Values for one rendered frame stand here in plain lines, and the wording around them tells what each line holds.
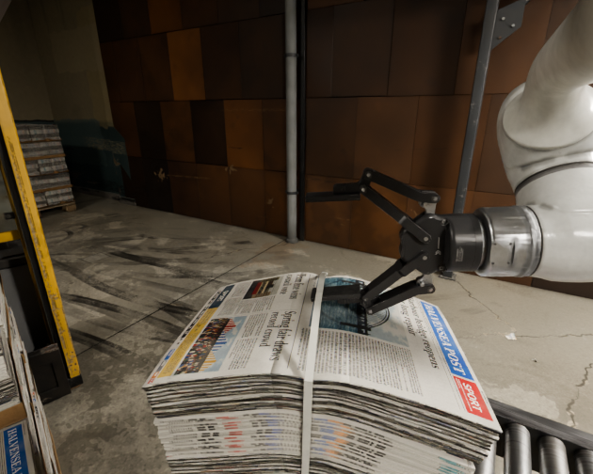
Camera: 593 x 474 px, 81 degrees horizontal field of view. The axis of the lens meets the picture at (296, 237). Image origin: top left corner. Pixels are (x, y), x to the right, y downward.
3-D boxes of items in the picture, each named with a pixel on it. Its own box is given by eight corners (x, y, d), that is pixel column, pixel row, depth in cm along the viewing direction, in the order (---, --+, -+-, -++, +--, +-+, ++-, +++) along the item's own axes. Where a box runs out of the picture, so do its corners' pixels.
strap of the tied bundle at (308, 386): (299, 524, 45) (304, 380, 38) (317, 372, 73) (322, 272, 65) (306, 525, 45) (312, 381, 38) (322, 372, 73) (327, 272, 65)
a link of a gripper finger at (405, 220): (424, 246, 44) (433, 238, 43) (357, 191, 43) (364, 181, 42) (418, 236, 47) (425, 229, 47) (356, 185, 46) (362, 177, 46)
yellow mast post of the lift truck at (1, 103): (62, 382, 187) (-48, 2, 127) (59, 372, 194) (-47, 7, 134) (81, 373, 193) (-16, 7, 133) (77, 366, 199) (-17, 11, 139)
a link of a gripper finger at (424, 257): (418, 240, 48) (424, 247, 48) (358, 289, 51) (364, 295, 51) (424, 250, 44) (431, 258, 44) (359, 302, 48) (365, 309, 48)
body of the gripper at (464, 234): (488, 217, 40) (405, 220, 41) (481, 284, 43) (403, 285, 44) (467, 203, 47) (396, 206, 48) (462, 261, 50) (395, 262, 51)
